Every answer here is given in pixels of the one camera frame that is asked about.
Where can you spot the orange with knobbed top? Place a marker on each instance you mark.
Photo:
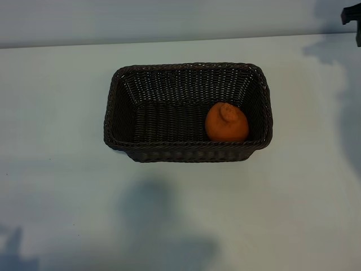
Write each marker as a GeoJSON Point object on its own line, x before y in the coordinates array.
{"type": "Point", "coordinates": [225, 127]}

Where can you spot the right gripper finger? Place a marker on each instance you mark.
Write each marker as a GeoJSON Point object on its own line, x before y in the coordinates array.
{"type": "Point", "coordinates": [359, 39]}
{"type": "Point", "coordinates": [352, 14]}

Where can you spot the dark brown wicker basket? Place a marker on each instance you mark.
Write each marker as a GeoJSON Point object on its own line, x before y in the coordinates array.
{"type": "Point", "coordinates": [169, 127]}

